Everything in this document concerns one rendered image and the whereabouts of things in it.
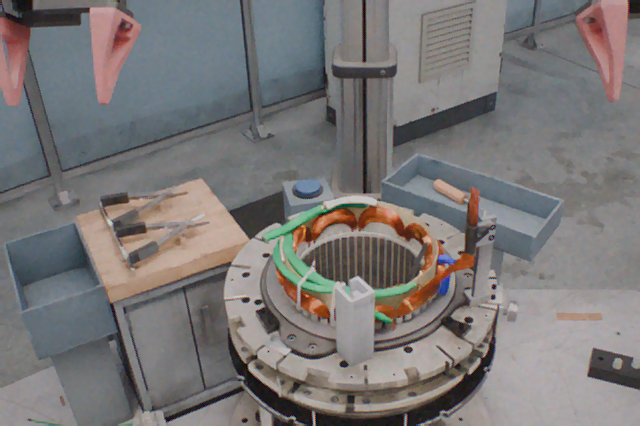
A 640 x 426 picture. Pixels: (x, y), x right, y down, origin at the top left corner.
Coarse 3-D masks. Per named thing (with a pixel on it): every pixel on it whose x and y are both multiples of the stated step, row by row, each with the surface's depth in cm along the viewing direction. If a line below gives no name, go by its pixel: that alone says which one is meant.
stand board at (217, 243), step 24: (192, 192) 103; (96, 216) 98; (144, 216) 98; (168, 216) 98; (192, 216) 97; (216, 216) 97; (96, 240) 93; (144, 240) 93; (192, 240) 93; (216, 240) 92; (240, 240) 92; (96, 264) 89; (120, 264) 89; (144, 264) 89; (168, 264) 89; (192, 264) 89; (216, 264) 91; (120, 288) 86; (144, 288) 88
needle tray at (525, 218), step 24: (408, 168) 108; (432, 168) 109; (456, 168) 106; (384, 192) 104; (408, 192) 101; (432, 192) 107; (480, 192) 106; (504, 192) 103; (528, 192) 100; (432, 216) 100; (456, 216) 97; (480, 216) 95; (504, 216) 101; (528, 216) 101; (552, 216) 95; (504, 240) 94; (528, 240) 91
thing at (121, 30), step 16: (48, 0) 53; (64, 0) 53; (80, 0) 53; (96, 0) 54; (112, 0) 53; (96, 16) 53; (112, 16) 53; (128, 16) 56; (96, 32) 53; (112, 32) 54; (128, 32) 57; (96, 48) 54; (112, 48) 58; (128, 48) 58; (96, 64) 55; (112, 64) 57; (96, 80) 55; (112, 80) 57
